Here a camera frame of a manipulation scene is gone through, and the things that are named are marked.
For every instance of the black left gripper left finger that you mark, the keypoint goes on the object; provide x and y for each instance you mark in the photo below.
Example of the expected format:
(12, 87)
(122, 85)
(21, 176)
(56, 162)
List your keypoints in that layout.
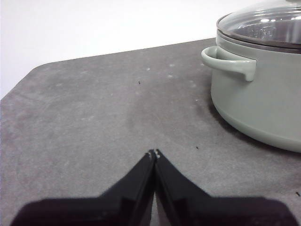
(94, 212)

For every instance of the pale green electric steamer pot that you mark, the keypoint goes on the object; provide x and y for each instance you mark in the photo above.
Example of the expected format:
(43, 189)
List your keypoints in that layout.
(258, 106)

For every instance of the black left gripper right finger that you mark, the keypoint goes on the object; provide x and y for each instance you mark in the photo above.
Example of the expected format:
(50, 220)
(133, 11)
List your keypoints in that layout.
(211, 212)

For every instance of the glass lid with green knob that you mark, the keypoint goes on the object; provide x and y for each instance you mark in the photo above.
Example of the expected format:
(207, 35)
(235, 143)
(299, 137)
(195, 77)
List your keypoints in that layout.
(258, 21)

